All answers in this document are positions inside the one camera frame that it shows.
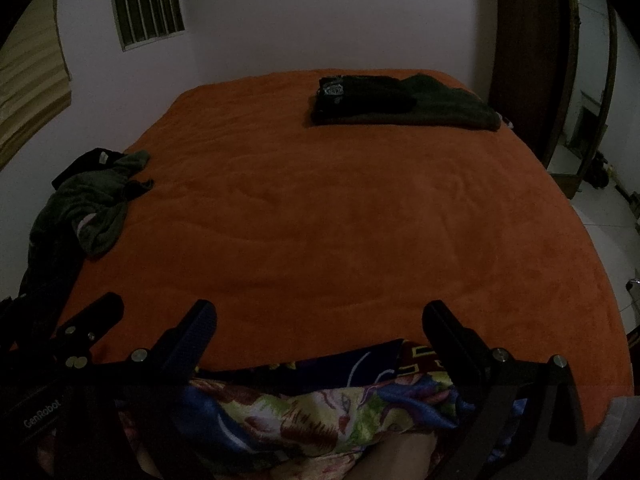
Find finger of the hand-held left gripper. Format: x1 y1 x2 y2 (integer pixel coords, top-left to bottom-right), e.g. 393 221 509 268
30 292 125 361

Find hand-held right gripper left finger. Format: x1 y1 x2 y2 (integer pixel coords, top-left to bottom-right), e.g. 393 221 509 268
65 299 218 480

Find brown wooden wardrobe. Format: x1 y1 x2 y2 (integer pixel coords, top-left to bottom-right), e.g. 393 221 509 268
487 0 576 161

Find dark green garment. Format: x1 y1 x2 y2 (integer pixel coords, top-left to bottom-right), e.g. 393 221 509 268
27 150 153 261

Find colourful printed shorts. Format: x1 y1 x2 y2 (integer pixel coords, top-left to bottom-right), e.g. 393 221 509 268
115 337 531 480

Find white bedsheet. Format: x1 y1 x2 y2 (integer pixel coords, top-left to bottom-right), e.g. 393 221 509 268
585 392 632 471

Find dark green sweater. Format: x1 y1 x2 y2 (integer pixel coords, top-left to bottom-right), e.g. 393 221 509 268
311 74 502 132

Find beige striped curtain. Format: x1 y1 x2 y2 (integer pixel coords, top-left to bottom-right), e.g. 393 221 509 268
0 0 73 171

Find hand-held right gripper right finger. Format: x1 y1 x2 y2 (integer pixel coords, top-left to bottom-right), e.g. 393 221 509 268
421 300 587 480

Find person's bare leg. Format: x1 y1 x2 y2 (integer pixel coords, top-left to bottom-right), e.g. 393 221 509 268
350 430 451 480

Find dark shoes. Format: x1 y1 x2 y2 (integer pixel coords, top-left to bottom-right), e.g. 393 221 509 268
585 152 613 188

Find barred window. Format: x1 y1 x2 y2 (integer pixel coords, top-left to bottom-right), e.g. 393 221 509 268
109 0 186 52

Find black printed garment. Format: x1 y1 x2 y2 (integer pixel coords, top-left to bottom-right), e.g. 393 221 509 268
312 76 417 117

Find dark cloth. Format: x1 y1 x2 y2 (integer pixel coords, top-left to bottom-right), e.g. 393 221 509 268
15 245 83 306

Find orange blanket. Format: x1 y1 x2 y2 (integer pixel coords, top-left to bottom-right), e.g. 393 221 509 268
50 67 628 436

